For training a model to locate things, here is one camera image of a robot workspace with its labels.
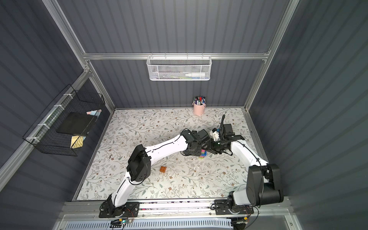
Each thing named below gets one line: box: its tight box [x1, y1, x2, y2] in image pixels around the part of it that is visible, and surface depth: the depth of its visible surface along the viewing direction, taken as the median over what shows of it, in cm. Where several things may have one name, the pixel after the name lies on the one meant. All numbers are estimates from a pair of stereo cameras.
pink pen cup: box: [192, 102, 207, 116], surface depth 117 cm
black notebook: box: [56, 111, 97, 136], surface depth 74 cm
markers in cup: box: [193, 95, 207, 106], surface depth 111 cm
